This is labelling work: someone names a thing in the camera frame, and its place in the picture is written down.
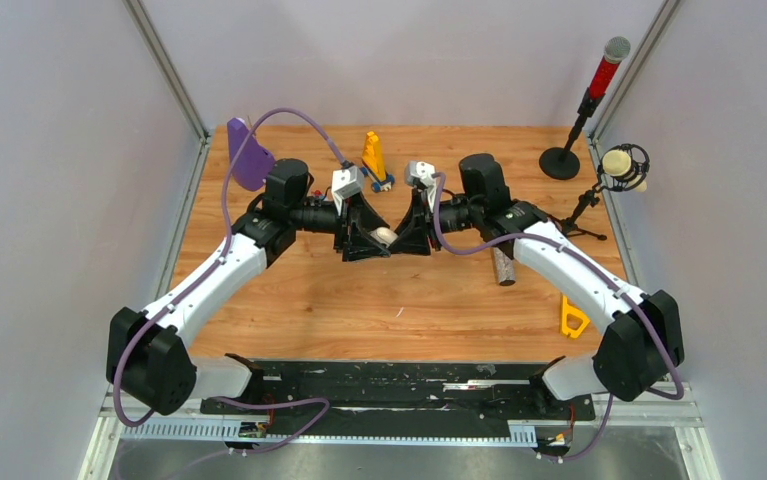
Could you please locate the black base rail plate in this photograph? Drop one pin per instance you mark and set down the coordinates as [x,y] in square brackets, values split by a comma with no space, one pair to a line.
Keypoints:
[415,400]

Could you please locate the glitter silver microphone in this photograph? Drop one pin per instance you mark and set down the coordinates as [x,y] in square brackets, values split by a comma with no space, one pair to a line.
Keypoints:
[504,269]

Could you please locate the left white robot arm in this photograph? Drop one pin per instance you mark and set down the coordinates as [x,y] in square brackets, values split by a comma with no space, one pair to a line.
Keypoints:
[148,356]

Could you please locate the red microphone on stand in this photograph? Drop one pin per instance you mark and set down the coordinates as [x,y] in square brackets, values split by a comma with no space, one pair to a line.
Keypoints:
[561,163]

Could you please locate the purple plastic wedge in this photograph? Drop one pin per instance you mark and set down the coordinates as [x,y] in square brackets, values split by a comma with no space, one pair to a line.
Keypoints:
[251,162]

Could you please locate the yellow blue toy car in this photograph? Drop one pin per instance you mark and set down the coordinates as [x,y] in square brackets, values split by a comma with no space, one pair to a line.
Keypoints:
[373,164]

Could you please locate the white earbud charging case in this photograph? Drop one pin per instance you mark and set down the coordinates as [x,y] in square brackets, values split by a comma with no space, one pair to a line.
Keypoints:
[385,236]

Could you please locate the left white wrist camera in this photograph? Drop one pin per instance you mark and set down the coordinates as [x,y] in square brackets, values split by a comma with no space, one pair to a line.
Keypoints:
[346,183]

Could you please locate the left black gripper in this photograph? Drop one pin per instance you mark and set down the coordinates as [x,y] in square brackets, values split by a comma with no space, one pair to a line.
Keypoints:
[357,213]

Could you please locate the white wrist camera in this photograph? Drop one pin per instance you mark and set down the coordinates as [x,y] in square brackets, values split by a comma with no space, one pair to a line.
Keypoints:
[346,183]
[419,174]

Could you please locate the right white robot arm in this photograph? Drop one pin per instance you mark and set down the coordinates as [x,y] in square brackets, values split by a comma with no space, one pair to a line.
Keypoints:
[641,342]

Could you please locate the beige microphone shock mount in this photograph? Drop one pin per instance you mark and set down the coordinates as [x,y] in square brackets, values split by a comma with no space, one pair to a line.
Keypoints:
[624,168]

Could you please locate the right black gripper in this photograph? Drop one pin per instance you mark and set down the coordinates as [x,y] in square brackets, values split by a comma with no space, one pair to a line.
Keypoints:
[413,239]

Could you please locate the yellow plastic handle tool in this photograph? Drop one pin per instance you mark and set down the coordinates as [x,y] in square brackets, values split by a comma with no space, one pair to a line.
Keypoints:
[573,322]

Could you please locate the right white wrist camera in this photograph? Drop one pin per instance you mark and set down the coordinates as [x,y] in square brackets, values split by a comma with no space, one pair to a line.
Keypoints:
[419,174]

